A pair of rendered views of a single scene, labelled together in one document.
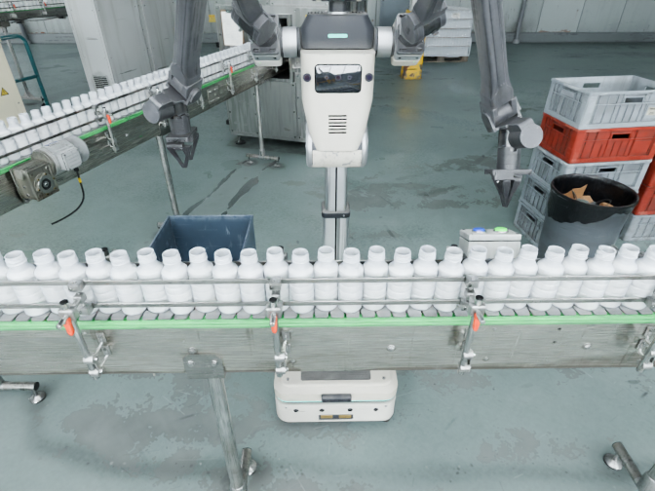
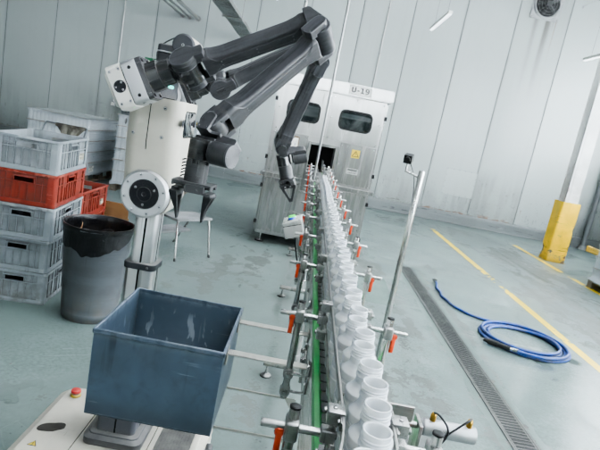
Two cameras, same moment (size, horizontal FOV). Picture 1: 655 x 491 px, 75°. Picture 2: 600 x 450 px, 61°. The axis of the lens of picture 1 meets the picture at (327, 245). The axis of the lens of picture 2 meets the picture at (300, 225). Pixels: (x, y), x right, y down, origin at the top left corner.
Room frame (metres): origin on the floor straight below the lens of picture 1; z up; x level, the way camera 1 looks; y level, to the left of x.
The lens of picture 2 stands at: (0.94, 1.68, 1.49)
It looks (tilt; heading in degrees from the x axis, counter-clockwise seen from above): 11 degrees down; 270
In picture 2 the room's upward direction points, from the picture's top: 11 degrees clockwise
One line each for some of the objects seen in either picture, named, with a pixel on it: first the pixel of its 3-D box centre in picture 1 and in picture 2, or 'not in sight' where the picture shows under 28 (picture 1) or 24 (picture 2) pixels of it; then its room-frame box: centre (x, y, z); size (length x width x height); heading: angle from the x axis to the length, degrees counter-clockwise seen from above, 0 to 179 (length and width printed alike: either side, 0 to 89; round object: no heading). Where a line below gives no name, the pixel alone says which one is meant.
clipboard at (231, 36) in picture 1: (232, 27); not in sight; (4.70, 0.94, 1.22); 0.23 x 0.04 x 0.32; 73
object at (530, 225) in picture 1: (565, 221); (32, 272); (2.79, -1.80, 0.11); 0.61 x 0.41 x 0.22; 97
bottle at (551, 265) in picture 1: (546, 278); not in sight; (0.82, -0.53, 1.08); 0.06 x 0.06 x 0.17
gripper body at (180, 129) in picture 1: (180, 125); (195, 174); (1.23, 0.43, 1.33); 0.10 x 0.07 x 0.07; 0
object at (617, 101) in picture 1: (607, 100); (44, 150); (2.79, -1.79, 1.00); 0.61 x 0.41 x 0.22; 98
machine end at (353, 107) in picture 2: not in sight; (319, 163); (0.90, -5.33, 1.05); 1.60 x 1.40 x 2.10; 91
